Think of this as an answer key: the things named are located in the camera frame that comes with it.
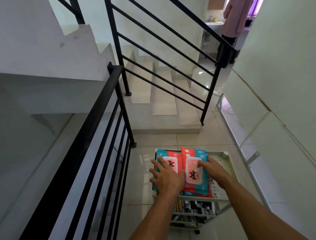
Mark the pile of colourful patterned pencils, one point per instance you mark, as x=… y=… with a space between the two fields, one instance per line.
x=179 y=206

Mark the person's left hand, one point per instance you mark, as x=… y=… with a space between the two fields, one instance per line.
x=168 y=179

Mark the person's left forearm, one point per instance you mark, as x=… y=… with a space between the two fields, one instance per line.
x=153 y=217

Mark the white partition board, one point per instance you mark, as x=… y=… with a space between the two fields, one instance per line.
x=279 y=74

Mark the person's right hand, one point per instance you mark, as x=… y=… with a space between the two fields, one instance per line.
x=213 y=169

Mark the white washbasin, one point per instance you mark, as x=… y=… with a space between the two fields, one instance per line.
x=214 y=24

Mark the grey metal partition frame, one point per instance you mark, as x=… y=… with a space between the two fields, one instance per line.
x=244 y=153

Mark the row of black-capped white markers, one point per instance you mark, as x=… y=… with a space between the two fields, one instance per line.
x=200 y=207

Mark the person's right forearm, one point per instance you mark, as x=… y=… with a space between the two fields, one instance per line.
x=259 y=212

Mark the pile of teal wipe packets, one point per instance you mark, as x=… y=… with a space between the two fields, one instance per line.
x=192 y=158

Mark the white wall conduit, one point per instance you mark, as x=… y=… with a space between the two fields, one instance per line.
x=271 y=108

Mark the thin beige wall strip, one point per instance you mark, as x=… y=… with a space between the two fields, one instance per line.
x=254 y=131

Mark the beige plastic cart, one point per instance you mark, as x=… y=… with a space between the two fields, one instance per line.
x=222 y=173

